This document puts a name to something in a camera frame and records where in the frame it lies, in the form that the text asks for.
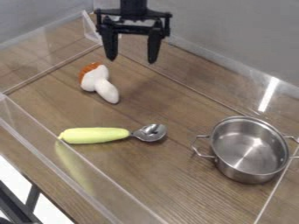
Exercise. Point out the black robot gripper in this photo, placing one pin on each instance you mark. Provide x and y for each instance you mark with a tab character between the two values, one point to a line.
133	18

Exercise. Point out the white orange plush mushroom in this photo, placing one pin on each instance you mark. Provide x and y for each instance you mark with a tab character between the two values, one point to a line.
94	81

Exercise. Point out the silver metal pot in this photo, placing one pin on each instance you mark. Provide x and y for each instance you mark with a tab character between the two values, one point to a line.
248	148

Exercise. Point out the black metal table leg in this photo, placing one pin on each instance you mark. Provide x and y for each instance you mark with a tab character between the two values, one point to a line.
18	212

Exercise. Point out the clear acrylic corner bracket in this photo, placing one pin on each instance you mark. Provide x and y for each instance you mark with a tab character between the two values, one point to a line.
90	29

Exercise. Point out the yellow handled metal spoon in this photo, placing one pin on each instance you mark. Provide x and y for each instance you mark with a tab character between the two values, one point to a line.
150	133

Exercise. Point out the clear acrylic enclosure wall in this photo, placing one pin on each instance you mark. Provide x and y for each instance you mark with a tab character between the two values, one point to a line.
129	181

